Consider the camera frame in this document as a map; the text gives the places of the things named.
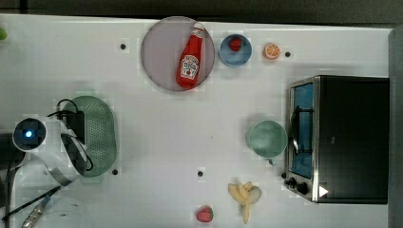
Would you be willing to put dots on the black toaster oven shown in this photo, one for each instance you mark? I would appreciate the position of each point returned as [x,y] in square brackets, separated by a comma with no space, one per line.
[339,128]

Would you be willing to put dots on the peeled toy banana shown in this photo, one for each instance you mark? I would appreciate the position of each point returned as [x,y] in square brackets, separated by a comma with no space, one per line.
[245,195]

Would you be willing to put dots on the green oval strainer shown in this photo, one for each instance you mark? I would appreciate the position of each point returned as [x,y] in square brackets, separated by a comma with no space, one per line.
[100,142]

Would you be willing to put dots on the grey round plate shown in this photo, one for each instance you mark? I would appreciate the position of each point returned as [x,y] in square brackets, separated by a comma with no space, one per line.
[162,48]

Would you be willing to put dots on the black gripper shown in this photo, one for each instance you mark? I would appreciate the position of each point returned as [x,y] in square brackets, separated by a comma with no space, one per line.
[76,122]

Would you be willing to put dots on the red strawberry in bowl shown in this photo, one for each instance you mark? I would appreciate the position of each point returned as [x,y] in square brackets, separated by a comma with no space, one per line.
[235,44]

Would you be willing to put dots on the red strawberry on table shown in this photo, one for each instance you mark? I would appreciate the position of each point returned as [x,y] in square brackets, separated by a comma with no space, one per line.
[205,214]

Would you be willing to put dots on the orange slice toy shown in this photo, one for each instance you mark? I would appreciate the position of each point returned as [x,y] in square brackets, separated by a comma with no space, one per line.
[271,51]

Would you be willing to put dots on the green cylinder object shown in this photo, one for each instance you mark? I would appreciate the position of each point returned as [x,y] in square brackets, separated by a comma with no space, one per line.
[3,34]

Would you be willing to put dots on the red ketchup bottle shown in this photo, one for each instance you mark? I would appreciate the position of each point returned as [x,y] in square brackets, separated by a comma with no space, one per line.
[190,61]

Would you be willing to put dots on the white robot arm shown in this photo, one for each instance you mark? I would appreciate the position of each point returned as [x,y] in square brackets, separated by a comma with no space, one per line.
[55,145]

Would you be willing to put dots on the blue bowl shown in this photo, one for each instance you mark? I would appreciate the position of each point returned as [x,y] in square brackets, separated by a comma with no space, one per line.
[232,58]

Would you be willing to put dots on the green mug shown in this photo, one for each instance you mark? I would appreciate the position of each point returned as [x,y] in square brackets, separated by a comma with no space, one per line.
[268,140]

